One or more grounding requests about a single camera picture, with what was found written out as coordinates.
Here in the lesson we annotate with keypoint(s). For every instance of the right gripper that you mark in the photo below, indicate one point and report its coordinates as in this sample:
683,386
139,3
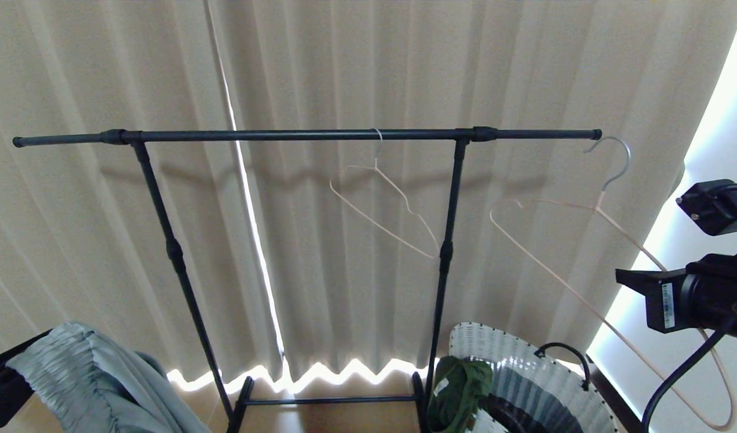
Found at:
711,294

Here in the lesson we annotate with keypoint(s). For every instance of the pink clothes hanger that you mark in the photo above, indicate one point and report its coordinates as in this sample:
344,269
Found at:
600,200
376,162

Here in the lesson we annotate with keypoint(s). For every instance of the pale grey shorts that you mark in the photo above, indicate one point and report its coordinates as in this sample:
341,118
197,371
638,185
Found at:
104,385

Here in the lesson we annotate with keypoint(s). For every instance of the white laundry basket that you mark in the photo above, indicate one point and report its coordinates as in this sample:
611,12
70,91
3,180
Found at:
525,361

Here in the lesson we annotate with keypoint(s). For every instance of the black clothes rack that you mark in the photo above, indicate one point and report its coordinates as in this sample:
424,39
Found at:
284,135

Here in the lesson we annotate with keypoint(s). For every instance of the green garment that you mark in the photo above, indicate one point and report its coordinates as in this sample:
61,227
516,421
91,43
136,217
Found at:
458,391

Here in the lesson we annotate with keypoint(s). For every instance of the beige curtain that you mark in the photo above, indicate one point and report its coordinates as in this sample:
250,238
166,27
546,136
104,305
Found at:
344,60

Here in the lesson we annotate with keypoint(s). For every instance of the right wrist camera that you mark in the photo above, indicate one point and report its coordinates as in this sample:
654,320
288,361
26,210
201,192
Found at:
711,207

